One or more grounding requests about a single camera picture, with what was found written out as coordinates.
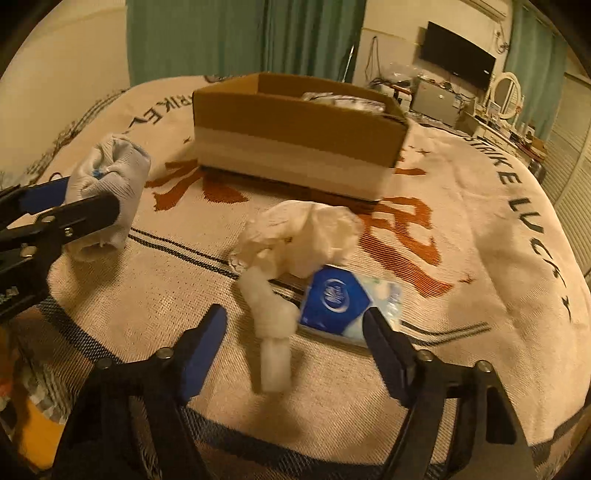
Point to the cardboard box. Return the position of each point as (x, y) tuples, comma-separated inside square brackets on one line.
[(295, 143)]

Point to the grey sock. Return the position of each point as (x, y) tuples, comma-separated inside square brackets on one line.
[(108, 184)]

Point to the wall television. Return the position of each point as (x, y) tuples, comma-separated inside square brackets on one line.
[(457, 55)]

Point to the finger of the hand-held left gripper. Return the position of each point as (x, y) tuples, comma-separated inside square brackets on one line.
[(94, 211), (39, 196)]

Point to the white plastic bag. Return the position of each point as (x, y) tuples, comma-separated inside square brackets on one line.
[(344, 100)]

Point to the blue tissue packet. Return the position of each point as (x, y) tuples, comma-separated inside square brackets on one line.
[(344, 300)]

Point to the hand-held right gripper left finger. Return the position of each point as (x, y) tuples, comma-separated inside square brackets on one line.
[(205, 341)]

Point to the green curtain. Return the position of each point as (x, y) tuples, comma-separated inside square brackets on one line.
[(240, 37), (538, 69)]

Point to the cluttered dressing table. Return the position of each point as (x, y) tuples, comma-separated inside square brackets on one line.
[(503, 134)]

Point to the white cloth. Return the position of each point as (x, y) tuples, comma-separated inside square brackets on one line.
[(295, 240)]

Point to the white oval mirror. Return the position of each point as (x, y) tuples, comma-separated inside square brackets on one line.
[(507, 94)]

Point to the printed cream blanket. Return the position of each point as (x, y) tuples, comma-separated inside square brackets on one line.
[(461, 277)]

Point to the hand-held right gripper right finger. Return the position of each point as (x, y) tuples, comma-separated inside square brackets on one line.
[(377, 344)]

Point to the grey cabinet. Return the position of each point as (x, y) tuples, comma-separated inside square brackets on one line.
[(436, 102)]

